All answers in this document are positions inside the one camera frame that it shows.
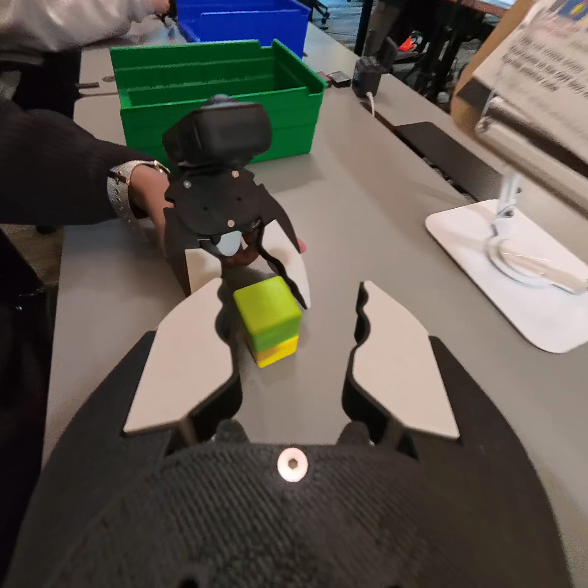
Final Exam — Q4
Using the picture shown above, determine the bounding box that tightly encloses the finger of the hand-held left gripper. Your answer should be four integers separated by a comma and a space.
184, 248, 227, 297
256, 220, 312, 311

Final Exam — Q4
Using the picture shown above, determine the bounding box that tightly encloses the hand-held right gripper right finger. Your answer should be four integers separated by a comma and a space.
341, 280, 460, 450

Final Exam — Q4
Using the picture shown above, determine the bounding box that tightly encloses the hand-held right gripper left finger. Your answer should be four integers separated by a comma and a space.
123, 277, 243, 448

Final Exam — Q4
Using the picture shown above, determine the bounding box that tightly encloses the lime green cube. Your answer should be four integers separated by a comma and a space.
233, 276, 303, 353

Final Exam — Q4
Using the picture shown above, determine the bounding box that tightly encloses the yellow cube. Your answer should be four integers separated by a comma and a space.
248, 333, 300, 369

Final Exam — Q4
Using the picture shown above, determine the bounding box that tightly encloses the green plastic bin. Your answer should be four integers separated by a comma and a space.
109, 39, 329, 168

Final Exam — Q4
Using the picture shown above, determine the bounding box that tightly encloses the person's left forearm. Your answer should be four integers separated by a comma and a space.
0, 99, 154, 226

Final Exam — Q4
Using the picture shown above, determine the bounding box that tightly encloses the person's left hand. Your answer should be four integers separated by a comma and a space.
129, 163, 307, 268

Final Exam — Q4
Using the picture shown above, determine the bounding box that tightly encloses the silver wristwatch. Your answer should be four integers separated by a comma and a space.
107, 160, 172, 230

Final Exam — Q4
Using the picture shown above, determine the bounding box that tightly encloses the white document stand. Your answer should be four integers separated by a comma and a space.
425, 94, 588, 354

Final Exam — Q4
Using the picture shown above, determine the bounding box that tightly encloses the person's black clothing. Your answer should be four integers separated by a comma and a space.
0, 225, 62, 575

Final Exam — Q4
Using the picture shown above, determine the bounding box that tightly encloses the blue plastic bin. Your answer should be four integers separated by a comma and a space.
176, 0, 311, 58

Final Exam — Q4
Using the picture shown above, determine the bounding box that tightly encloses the black electronic device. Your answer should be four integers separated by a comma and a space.
351, 39, 398, 97

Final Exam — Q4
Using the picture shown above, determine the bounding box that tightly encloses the dark desk cable flap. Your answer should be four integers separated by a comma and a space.
395, 122, 488, 200

